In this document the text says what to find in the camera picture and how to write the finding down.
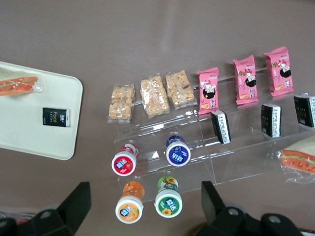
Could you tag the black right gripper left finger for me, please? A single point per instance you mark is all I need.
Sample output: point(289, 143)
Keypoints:
point(61, 218)

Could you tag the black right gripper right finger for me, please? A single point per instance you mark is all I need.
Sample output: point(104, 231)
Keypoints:
point(229, 221)

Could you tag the green gum bottle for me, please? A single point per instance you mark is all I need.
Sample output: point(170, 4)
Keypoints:
point(168, 206)

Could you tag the orange gum bottle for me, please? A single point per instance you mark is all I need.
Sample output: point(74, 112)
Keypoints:
point(129, 211)

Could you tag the red gum bottle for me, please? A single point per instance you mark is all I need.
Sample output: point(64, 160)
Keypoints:
point(123, 164)

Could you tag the blue gum bottle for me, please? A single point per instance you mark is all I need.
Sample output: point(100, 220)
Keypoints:
point(178, 153)

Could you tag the cream plastic tray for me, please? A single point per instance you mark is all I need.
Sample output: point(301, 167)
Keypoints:
point(24, 132)

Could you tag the clear acrylic step stand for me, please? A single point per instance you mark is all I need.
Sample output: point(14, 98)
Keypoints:
point(157, 127)
point(246, 157)

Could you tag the black tissue pack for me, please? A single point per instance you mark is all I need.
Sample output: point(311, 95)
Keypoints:
point(55, 117)
point(270, 120)
point(220, 127)
point(304, 110)

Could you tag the wrapped triangle sandwich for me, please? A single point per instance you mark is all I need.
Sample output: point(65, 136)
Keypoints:
point(17, 86)
point(300, 157)

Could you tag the clear-wrapped peanut brittle pack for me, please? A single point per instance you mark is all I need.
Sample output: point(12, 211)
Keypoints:
point(180, 89)
point(121, 104)
point(154, 96)

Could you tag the pink cookie pack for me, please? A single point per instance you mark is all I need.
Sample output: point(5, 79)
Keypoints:
point(208, 91)
point(279, 71)
point(245, 79)

